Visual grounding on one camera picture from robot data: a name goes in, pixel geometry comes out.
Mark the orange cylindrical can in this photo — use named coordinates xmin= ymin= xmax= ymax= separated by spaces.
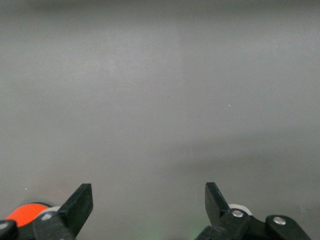
xmin=4 ymin=202 xmax=61 ymax=228

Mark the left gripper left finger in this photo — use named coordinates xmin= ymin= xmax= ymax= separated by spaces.
xmin=0 ymin=183 xmax=94 ymax=240

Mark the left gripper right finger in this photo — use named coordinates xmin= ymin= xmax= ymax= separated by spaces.
xmin=197 ymin=181 xmax=312 ymax=240

